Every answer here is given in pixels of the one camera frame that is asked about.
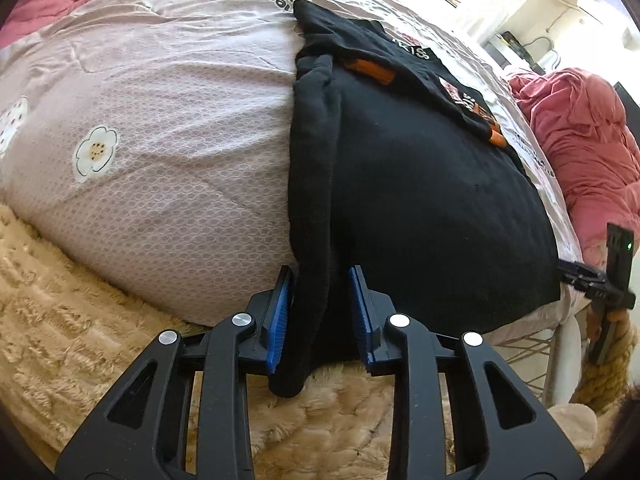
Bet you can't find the salmon pink blanket heap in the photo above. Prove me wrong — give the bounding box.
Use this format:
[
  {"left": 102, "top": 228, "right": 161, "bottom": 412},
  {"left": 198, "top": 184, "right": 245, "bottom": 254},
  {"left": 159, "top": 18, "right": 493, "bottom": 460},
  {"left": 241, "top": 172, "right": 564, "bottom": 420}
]
[{"left": 505, "top": 67, "right": 640, "bottom": 261}]

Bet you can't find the black device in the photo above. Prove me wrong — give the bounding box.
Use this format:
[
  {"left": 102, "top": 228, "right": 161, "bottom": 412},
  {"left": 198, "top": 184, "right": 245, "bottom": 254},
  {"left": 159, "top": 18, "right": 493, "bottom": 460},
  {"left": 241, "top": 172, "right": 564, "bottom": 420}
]
[{"left": 492, "top": 30, "right": 543, "bottom": 73}]

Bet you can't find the black sweater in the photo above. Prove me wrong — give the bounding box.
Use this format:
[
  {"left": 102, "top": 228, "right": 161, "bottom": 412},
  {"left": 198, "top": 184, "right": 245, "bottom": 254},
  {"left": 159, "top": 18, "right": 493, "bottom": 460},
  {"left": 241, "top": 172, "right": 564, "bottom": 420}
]
[{"left": 268, "top": 0, "right": 563, "bottom": 398}]

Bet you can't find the pink printed quilt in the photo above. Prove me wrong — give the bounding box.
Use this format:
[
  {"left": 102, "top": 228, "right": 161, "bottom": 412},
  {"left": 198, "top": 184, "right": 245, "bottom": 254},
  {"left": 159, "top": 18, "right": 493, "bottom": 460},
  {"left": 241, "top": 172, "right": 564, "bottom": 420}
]
[{"left": 0, "top": 0, "right": 583, "bottom": 341}]

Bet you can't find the white metal frame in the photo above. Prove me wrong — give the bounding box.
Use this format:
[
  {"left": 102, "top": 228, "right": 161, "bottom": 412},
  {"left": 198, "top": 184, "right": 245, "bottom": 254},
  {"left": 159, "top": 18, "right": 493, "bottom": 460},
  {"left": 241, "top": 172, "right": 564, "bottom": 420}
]
[{"left": 487, "top": 310, "right": 586, "bottom": 408}]

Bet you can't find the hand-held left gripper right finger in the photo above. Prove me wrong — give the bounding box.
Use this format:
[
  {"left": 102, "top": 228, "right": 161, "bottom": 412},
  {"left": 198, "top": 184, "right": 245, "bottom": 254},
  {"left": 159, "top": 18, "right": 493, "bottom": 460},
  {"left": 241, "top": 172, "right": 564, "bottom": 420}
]
[{"left": 348, "top": 266, "right": 586, "bottom": 480}]

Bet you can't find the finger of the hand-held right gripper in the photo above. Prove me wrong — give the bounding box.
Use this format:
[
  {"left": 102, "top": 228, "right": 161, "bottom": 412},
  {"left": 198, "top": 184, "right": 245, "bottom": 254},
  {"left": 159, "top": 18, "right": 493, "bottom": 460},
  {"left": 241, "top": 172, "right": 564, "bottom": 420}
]
[{"left": 559, "top": 259, "right": 608, "bottom": 295}]

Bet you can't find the beige plush blanket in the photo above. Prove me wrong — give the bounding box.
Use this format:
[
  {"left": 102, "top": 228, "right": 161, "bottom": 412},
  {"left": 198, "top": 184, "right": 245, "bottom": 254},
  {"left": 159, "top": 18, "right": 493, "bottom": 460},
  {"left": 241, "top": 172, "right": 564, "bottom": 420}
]
[{"left": 0, "top": 200, "right": 616, "bottom": 480}]

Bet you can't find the white side table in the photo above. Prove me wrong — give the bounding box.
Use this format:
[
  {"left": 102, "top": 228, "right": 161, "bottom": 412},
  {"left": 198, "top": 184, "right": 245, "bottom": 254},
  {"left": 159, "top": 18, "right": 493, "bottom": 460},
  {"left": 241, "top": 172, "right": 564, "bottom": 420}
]
[{"left": 480, "top": 10, "right": 568, "bottom": 80}]

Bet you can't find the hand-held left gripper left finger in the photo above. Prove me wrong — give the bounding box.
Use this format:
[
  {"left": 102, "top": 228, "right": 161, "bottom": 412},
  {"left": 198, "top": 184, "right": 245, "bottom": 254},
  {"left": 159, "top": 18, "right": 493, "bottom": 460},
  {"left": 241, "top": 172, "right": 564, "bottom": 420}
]
[{"left": 54, "top": 266, "right": 296, "bottom": 480}]

